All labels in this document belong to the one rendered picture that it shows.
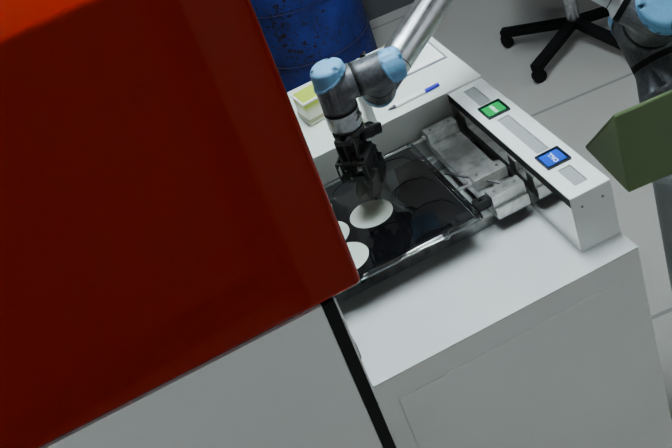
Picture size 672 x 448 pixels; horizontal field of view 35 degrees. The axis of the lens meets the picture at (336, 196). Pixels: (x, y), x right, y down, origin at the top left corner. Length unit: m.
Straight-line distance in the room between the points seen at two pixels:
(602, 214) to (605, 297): 0.17
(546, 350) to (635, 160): 0.44
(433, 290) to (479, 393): 0.23
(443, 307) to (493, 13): 2.90
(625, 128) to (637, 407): 0.64
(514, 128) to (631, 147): 0.26
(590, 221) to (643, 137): 0.22
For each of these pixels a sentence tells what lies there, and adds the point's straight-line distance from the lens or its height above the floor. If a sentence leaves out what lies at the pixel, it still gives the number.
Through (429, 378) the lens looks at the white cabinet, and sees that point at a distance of 2.14.
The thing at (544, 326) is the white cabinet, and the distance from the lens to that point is 2.20.
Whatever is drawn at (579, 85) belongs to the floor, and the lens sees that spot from 4.28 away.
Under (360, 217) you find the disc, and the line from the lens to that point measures 2.37.
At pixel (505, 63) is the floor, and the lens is 4.55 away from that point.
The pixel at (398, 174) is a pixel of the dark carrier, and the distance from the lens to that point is 2.46.
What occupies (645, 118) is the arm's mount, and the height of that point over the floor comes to 0.98.
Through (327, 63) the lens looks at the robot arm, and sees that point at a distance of 2.21.
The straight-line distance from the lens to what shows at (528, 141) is 2.34.
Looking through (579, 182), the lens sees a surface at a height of 0.96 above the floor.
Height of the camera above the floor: 2.28
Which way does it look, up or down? 34 degrees down
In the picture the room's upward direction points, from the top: 21 degrees counter-clockwise
